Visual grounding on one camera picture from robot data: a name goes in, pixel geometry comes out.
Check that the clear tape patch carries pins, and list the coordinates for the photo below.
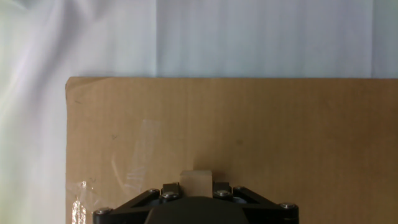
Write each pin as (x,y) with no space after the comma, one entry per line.
(77,211)

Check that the brown cardboard sheet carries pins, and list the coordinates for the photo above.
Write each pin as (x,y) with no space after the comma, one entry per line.
(280,140)

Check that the small wooden block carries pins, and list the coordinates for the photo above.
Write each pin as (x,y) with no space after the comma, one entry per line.
(196,183)

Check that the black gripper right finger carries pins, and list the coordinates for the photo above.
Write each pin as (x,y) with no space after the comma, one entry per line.
(270,214)

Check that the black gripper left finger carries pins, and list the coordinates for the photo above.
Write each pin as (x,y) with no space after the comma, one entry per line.
(124,214)

